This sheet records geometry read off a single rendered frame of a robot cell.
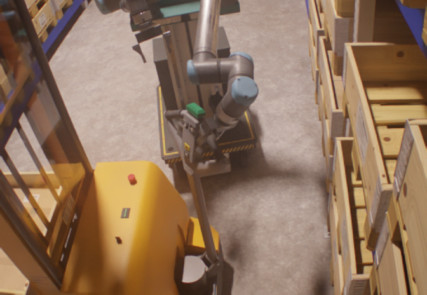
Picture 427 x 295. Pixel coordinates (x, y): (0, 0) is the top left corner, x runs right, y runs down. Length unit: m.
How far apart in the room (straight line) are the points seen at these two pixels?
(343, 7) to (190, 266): 1.54
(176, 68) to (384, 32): 1.49
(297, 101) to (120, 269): 2.54
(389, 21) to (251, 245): 1.69
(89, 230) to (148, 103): 2.28
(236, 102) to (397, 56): 0.82
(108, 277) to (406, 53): 1.61
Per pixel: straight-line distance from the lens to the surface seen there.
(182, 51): 3.05
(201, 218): 2.15
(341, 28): 2.14
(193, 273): 2.41
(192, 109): 1.74
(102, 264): 2.02
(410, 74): 2.05
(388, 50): 1.95
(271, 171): 3.39
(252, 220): 3.11
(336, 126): 2.49
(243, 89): 1.46
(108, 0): 2.52
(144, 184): 2.25
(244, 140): 3.18
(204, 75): 1.56
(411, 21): 1.17
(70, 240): 2.53
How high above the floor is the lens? 2.50
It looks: 43 degrees down
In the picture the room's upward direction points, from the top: 11 degrees counter-clockwise
